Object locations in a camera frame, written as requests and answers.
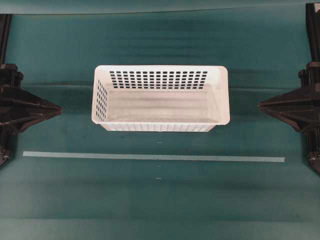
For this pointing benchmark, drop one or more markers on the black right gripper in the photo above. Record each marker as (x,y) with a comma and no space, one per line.
(309,116)

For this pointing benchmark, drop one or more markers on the white perforated plastic basket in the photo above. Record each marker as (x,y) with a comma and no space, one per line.
(160,98)

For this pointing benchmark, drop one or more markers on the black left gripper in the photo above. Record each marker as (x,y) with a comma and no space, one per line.
(12,97)

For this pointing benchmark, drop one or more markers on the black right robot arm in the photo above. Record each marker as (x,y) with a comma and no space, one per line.
(300,108)

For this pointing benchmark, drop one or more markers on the light green tape strip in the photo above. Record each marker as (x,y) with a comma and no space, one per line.
(156,157)

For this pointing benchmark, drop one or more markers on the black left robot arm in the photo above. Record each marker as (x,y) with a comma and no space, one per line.
(7,135)

